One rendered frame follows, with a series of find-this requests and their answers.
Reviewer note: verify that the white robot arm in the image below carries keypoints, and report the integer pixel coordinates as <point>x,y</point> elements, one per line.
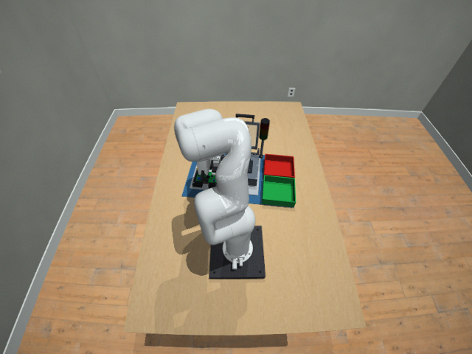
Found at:
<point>223,212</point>

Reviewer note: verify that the green circuit board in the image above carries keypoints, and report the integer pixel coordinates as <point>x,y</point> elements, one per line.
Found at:
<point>210,176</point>

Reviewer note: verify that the red bin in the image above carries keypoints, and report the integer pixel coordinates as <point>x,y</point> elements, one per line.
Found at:
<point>277,165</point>

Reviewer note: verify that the green bin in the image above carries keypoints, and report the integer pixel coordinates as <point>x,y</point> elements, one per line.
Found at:
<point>280,191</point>

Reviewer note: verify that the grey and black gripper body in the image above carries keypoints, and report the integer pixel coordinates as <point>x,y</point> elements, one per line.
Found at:
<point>204,165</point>

